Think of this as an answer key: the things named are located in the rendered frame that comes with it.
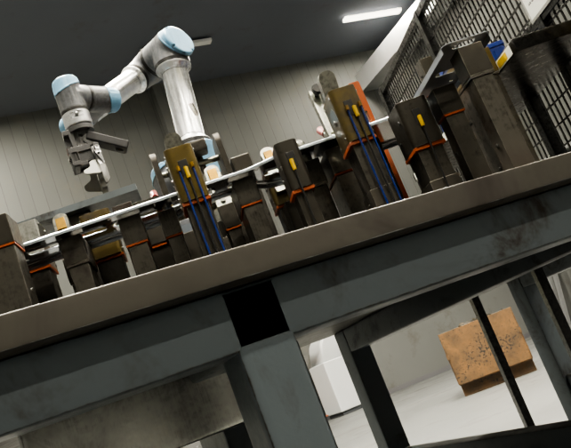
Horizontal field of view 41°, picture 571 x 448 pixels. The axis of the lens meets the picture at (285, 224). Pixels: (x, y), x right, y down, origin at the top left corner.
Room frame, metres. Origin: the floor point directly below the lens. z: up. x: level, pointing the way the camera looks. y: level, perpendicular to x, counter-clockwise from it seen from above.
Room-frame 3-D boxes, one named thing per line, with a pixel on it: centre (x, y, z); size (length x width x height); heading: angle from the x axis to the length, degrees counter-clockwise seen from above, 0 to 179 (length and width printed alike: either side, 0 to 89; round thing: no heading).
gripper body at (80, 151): (1.95, 0.44, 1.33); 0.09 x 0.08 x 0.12; 109
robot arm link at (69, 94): (1.95, 0.43, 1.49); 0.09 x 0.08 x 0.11; 141
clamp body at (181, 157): (1.47, 0.15, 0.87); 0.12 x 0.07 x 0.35; 9
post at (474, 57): (1.37, -0.43, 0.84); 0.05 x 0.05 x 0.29; 9
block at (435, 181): (1.53, -0.33, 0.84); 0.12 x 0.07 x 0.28; 9
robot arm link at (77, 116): (1.94, 0.43, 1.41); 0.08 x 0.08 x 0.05
